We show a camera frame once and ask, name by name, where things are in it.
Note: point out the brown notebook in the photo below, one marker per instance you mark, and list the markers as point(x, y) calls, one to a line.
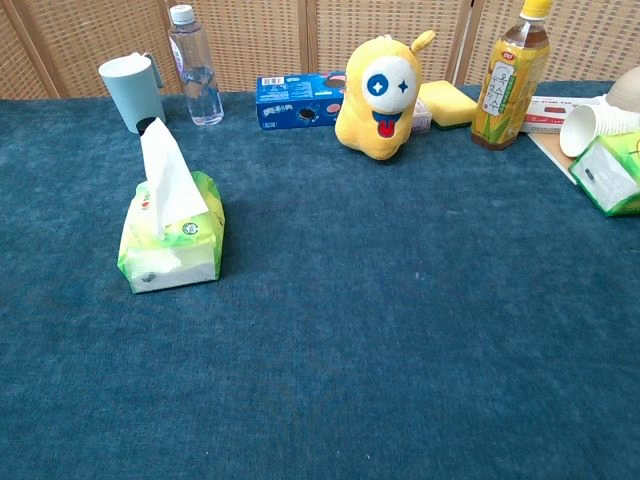
point(550, 149)

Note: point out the blue cookie box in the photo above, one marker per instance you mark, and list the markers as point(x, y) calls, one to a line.
point(290, 105)

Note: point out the yellow one-eyed plush toy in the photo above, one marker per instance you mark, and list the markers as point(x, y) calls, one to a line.
point(370, 135)

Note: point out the wicker folding screen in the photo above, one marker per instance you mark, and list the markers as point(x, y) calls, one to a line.
point(260, 40)

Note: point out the beige bowl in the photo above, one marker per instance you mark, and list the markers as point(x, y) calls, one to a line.
point(627, 92)

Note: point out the white and red flat box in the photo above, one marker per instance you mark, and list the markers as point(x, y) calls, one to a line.
point(545, 112)

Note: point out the green tissue pack sealed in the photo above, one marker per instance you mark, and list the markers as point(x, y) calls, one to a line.
point(605, 180)

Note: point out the yellow sponge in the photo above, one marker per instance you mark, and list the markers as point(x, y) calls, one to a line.
point(450, 105)

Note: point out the yellow corn tea bottle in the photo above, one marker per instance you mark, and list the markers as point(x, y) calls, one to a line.
point(505, 90)

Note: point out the stack of white paper cups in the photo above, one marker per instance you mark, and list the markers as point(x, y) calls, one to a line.
point(580, 130)

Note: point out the blue felt tablecloth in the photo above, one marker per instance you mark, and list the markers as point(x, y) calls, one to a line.
point(350, 325)

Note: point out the small white snack packet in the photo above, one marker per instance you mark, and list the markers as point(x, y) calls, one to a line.
point(423, 120)

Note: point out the clear water bottle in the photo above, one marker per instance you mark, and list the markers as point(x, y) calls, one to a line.
point(200, 85)

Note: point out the light blue plastic mug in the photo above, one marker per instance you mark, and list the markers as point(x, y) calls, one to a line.
point(132, 90)

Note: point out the white tissue sheet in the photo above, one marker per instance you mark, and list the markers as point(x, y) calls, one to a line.
point(167, 175)

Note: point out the green tissue pack opened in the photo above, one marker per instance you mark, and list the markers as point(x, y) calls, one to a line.
point(200, 240)

